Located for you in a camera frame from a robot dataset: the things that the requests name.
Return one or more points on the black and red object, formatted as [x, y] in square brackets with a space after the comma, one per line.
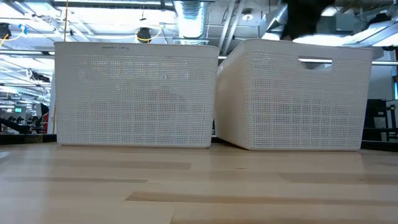
[44, 119]

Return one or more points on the silver spiral duct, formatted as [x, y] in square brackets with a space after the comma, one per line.
[275, 18]

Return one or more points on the small green lit screen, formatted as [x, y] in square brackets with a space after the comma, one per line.
[18, 109]

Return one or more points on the grey box duct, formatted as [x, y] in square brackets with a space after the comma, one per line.
[335, 25]

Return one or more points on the white perforated plastic bin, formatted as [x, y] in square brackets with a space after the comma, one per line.
[133, 93]
[280, 99]

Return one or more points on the silver flexible duct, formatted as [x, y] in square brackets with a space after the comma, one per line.
[190, 18]

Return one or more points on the silver horizontal pipe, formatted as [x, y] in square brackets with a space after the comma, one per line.
[385, 63]

